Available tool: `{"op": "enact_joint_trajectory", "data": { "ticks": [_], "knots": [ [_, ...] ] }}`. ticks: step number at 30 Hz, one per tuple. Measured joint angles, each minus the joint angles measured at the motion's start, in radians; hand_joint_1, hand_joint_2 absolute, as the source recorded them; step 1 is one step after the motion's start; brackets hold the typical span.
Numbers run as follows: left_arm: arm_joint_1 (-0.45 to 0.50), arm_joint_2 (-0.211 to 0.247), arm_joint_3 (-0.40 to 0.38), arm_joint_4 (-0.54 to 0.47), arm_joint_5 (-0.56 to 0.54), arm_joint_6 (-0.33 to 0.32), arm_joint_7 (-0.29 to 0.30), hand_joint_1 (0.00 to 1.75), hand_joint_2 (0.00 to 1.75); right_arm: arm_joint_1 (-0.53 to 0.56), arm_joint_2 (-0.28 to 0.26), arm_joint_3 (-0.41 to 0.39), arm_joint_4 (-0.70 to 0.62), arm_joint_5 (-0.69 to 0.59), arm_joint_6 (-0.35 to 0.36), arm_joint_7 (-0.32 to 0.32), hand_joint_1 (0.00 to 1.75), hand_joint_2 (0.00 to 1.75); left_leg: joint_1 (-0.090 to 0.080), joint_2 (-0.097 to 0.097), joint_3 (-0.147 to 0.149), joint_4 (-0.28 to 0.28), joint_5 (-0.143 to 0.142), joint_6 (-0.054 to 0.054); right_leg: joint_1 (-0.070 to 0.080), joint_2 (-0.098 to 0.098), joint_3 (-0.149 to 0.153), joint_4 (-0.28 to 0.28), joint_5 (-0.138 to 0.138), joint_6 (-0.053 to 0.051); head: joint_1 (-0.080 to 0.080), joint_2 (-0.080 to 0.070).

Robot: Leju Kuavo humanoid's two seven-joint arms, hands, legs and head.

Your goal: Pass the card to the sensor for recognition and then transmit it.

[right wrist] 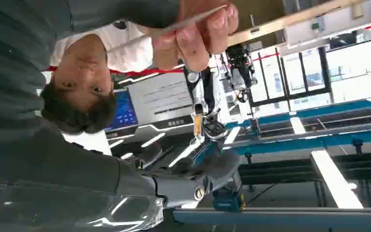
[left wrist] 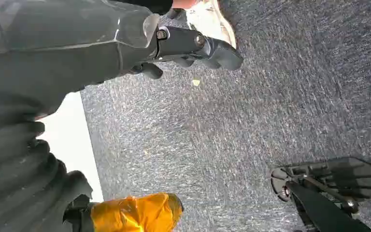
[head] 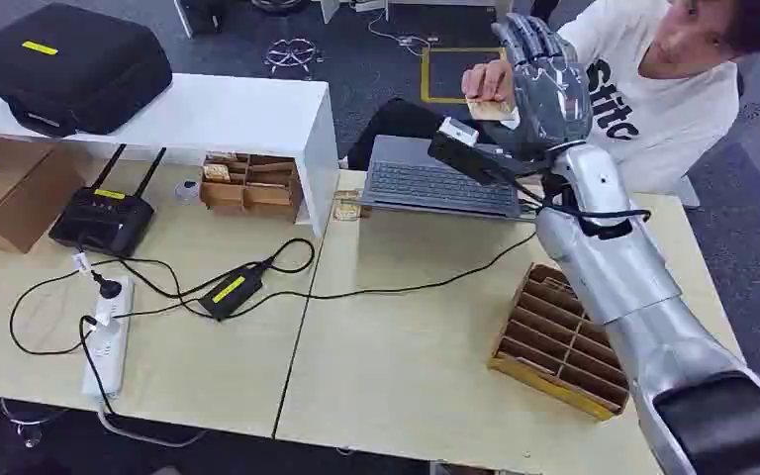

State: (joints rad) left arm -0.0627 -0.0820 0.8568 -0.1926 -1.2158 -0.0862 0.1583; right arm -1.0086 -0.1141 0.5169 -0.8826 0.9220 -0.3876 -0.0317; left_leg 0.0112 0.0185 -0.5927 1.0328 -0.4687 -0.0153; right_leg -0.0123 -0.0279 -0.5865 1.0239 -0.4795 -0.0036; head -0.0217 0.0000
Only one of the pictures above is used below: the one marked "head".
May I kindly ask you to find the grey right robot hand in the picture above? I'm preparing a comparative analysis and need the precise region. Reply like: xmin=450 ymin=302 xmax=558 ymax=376
xmin=483 ymin=13 xmax=595 ymax=163

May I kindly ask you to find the beige printed card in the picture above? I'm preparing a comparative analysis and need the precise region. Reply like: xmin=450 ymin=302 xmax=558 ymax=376
xmin=466 ymin=98 xmax=521 ymax=126

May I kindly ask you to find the person's right hand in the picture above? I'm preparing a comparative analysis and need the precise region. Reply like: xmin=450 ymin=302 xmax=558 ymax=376
xmin=461 ymin=59 xmax=517 ymax=106

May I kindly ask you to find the person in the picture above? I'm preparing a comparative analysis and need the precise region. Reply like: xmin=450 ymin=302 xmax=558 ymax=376
xmin=346 ymin=0 xmax=760 ymax=198

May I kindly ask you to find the grey laptop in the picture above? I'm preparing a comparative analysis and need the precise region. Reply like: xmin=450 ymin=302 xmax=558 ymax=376
xmin=356 ymin=134 xmax=540 ymax=223

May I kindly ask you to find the card stack with gold print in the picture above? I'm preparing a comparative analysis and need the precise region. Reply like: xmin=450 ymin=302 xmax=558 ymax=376
xmin=332 ymin=189 xmax=372 ymax=223

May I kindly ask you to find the large wooden slotted card box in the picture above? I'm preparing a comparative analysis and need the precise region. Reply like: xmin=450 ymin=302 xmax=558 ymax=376
xmin=488 ymin=261 xmax=631 ymax=423

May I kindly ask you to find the chrome star chair base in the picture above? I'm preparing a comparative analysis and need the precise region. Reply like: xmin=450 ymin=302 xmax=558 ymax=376
xmin=262 ymin=36 xmax=325 ymax=74

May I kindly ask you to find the small wooden card box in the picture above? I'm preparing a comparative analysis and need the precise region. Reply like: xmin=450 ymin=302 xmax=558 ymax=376
xmin=198 ymin=151 xmax=304 ymax=223

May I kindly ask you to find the white desk shelf riser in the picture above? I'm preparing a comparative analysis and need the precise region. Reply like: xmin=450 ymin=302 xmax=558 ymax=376
xmin=0 ymin=59 xmax=341 ymax=238

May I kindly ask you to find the black floor cabinet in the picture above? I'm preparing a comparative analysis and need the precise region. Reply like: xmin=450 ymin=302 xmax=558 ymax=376
xmin=173 ymin=0 xmax=232 ymax=39

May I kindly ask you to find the black power adapter brick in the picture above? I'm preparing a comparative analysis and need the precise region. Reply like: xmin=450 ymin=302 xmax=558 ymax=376
xmin=197 ymin=263 xmax=267 ymax=323

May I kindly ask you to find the small white round puck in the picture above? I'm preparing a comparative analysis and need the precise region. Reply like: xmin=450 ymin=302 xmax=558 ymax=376
xmin=173 ymin=178 xmax=204 ymax=204

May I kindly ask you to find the black router with antennas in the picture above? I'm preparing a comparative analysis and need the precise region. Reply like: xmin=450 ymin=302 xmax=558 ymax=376
xmin=48 ymin=143 xmax=167 ymax=259

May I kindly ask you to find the black carrying case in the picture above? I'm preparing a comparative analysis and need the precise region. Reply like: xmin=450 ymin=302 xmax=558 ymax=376
xmin=0 ymin=2 xmax=174 ymax=139

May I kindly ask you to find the white power strip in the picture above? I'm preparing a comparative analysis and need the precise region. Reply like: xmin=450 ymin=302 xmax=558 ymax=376
xmin=80 ymin=275 xmax=135 ymax=400

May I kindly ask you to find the brown cardboard box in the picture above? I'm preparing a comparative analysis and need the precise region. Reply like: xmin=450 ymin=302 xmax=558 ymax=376
xmin=0 ymin=134 xmax=84 ymax=255

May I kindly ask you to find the chrome chair base under desk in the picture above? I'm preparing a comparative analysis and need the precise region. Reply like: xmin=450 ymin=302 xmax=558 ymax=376
xmin=0 ymin=396 xmax=72 ymax=451

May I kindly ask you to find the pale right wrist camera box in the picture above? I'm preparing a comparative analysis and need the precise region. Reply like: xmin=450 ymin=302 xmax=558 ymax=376
xmin=437 ymin=116 xmax=481 ymax=147

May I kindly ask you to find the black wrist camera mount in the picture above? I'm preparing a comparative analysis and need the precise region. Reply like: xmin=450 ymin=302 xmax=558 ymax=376
xmin=427 ymin=132 xmax=542 ymax=190

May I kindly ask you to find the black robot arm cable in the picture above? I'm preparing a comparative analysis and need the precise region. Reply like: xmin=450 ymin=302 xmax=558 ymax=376
xmin=514 ymin=173 xmax=653 ymax=240

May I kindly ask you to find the white desk frame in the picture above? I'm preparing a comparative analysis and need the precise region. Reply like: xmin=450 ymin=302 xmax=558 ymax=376
xmin=317 ymin=0 xmax=514 ymax=28

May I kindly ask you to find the white floor cable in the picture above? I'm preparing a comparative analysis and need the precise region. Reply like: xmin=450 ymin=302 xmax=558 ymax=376
xmin=365 ymin=7 xmax=440 ymax=59

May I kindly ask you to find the black laptop charging cable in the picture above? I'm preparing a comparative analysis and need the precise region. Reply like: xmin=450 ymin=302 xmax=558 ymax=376
xmin=222 ymin=231 xmax=540 ymax=323

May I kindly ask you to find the black adapter mains cable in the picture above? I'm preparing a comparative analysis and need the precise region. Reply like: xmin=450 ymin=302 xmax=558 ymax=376
xmin=114 ymin=237 xmax=317 ymax=310

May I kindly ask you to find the black plug with tagged cable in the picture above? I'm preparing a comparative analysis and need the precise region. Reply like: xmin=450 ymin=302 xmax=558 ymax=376
xmin=71 ymin=248 xmax=124 ymax=301

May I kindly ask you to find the white power strip cord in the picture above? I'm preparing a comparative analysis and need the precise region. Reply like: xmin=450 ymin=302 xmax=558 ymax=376
xmin=94 ymin=396 xmax=208 ymax=450

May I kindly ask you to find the black thin looped cable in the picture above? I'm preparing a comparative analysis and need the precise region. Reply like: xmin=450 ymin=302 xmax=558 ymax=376
xmin=7 ymin=258 xmax=188 ymax=358

